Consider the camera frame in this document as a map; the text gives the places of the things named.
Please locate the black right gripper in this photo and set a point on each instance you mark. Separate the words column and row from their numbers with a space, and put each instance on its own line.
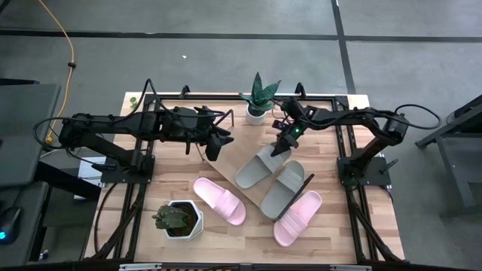
column 295, row 126

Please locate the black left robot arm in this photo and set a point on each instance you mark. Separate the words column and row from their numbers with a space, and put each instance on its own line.
column 113, row 126

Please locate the silver metal bracket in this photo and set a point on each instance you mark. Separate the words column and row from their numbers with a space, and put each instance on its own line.
column 139, row 267
column 350, row 268

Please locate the black aluminium table frame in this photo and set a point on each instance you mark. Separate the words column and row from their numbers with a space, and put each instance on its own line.
column 226, row 97

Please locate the black frame clamp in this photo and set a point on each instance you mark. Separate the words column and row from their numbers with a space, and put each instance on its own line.
column 300, row 90
column 185, row 90

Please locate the dark grey desk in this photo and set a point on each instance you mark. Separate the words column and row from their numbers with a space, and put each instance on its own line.
column 35, row 211

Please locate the snake plant in white pot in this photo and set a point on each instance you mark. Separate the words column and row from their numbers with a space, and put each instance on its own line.
column 256, row 116

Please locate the grey metal stand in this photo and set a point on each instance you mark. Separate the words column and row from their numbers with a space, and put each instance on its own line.
column 460, row 192

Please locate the cactus in white hexagonal pot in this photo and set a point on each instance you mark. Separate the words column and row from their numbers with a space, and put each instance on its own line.
column 197, row 222

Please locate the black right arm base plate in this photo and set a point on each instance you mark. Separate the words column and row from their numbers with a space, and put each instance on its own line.
column 376, row 177

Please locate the pink slide sandal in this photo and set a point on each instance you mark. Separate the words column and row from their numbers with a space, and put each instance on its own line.
column 297, row 222
column 218, row 199

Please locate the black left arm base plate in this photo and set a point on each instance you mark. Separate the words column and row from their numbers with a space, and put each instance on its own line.
column 116, row 177

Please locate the black desk beam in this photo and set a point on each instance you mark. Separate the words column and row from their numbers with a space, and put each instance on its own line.
column 68, row 180

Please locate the dark grey desk panel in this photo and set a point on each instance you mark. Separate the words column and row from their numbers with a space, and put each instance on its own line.
column 26, row 131

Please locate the grey slide sandal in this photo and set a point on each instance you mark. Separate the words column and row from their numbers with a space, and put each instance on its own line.
column 280, row 195
column 252, row 173

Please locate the wooden shelf with black frame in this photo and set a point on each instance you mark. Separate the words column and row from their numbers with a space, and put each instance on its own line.
column 233, row 162

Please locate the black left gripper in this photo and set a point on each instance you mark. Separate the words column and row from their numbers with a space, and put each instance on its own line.
column 201, row 126

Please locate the black computer mouse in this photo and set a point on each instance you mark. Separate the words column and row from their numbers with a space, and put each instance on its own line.
column 11, row 222

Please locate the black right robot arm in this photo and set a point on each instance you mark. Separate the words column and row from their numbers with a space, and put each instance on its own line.
column 346, row 116

